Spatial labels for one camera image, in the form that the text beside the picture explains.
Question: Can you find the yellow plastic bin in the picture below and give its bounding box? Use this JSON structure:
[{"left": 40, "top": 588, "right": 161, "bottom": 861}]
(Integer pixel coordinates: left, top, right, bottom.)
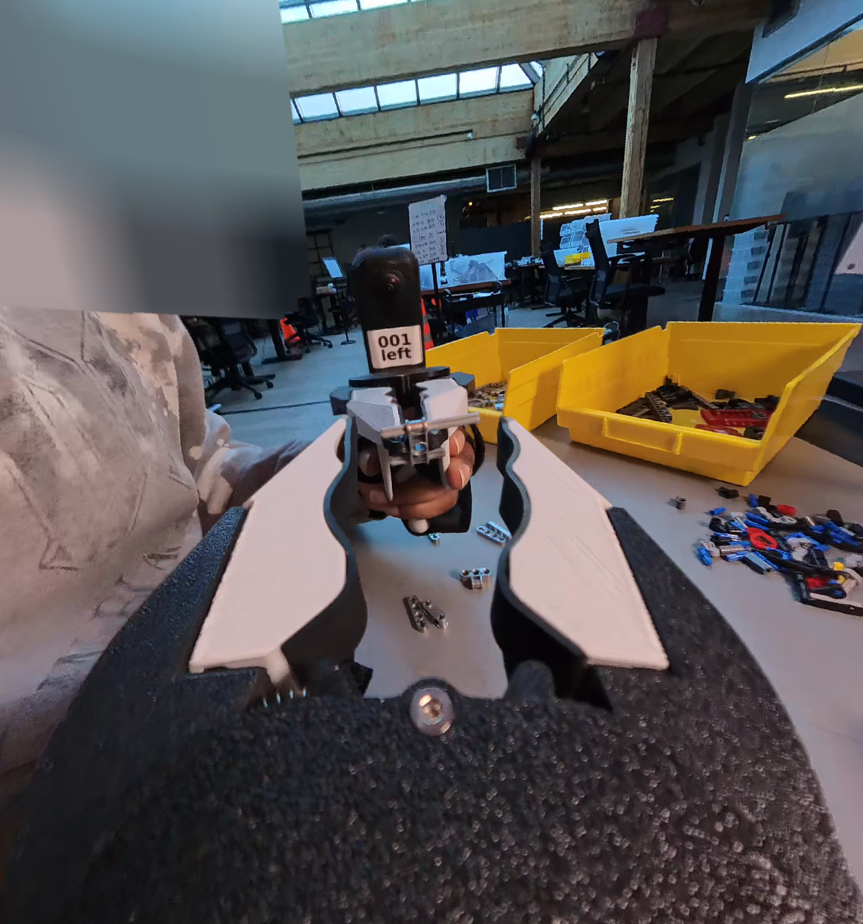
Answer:
[
  {"left": 555, "top": 321, "right": 863, "bottom": 487},
  {"left": 424, "top": 326, "right": 607, "bottom": 445}
]

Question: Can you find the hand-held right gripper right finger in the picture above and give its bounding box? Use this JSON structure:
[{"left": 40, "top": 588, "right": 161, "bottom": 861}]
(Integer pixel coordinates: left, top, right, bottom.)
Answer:
[{"left": 490, "top": 416, "right": 670, "bottom": 676}]

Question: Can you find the person's left forearm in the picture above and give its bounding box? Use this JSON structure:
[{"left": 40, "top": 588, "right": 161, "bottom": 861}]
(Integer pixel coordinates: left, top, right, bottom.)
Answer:
[{"left": 200, "top": 415, "right": 346, "bottom": 535}]

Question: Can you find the black office chair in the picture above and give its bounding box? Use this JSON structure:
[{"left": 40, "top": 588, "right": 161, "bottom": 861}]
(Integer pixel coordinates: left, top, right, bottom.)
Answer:
[
  {"left": 583, "top": 218, "right": 667, "bottom": 329},
  {"left": 206, "top": 318, "right": 277, "bottom": 402}
]

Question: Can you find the person's left hand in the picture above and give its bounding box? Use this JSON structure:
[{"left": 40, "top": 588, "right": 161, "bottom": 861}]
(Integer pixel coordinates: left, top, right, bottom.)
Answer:
[{"left": 337, "top": 427, "right": 477, "bottom": 522}]

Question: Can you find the wooden standing table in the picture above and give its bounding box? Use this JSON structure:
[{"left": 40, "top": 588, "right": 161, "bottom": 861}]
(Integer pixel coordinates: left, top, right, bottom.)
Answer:
[{"left": 608, "top": 214, "right": 787, "bottom": 323}]

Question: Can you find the white notice board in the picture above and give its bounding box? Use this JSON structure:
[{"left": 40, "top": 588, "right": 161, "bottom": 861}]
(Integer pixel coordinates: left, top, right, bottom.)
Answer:
[{"left": 407, "top": 195, "right": 449, "bottom": 265}]

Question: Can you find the grey desk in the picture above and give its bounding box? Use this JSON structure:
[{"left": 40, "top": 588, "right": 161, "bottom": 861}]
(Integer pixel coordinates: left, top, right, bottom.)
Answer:
[{"left": 244, "top": 415, "right": 863, "bottom": 896}]

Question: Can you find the pile of blue black pins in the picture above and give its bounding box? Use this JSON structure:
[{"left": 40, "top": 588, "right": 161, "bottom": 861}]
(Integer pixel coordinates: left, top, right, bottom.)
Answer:
[{"left": 695, "top": 493, "right": 863, "bottom": 619}]

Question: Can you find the pile of black red beams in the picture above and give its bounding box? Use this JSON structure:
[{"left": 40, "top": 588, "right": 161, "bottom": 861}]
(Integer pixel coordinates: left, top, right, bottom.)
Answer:
[{"left": 615, "top": 375, "right": 782, "bottom": 441}]

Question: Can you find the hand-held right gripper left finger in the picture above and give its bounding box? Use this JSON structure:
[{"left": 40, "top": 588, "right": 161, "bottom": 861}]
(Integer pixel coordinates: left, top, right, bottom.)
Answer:
[{"left": 188, "top": 417, "right": 369, "bottom": 685}]

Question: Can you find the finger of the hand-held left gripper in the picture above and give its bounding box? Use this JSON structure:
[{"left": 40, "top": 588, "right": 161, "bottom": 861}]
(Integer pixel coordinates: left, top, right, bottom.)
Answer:
[
  {"left": 345, "top": 387, "right": 408, "bottom": 501},
  {"left": 418, "top": 380, "right": 471, "bottom": 493}
]

